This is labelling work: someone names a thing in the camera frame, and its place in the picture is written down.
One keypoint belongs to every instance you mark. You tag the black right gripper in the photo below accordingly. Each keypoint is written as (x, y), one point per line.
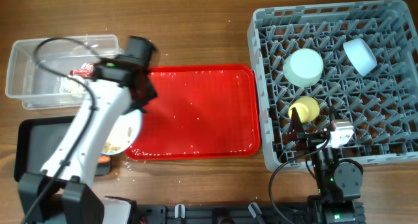
(311, 138)

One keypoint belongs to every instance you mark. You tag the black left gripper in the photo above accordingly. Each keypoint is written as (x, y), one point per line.
(152, 96)

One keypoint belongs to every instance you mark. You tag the yellow cup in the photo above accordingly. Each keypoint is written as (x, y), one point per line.
(307, 109)

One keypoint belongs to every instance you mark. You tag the light blue plate with rice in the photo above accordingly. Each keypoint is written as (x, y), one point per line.
(124, 132)

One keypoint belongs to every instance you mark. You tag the pale green bowl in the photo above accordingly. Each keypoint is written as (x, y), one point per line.
(303, 68)

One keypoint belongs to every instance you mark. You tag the red snack wrapper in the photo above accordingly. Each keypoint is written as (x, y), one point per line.
(85, 71)

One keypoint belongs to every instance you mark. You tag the white tissue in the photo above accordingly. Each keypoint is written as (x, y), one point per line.
(70, 86)

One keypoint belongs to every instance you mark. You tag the light blue bowl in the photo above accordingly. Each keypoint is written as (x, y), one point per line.
(360, 56)

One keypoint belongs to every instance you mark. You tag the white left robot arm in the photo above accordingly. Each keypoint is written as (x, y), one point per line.
(62, 191)

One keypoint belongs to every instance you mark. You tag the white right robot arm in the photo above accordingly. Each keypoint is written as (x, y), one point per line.
(338, 181)

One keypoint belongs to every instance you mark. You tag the grey dishwasher rack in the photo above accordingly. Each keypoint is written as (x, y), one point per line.
(382, 106)

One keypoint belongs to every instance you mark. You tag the clear plastic waste bin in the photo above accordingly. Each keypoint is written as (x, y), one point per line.
(39, 89)

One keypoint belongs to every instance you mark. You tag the black waste tray bin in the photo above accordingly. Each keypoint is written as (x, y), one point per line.
(37, 141)

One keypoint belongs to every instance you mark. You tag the red plastic tray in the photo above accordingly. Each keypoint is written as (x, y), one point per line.
(201, 111)

